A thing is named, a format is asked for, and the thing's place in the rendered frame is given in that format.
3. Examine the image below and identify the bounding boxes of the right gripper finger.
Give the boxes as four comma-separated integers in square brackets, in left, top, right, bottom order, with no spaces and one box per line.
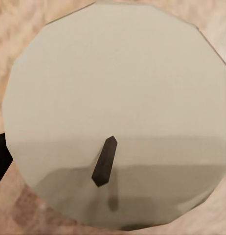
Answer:
[0,133,13,181]

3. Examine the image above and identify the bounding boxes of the pillar candle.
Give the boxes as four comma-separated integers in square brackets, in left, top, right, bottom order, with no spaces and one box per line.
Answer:
[2,1,226,232]

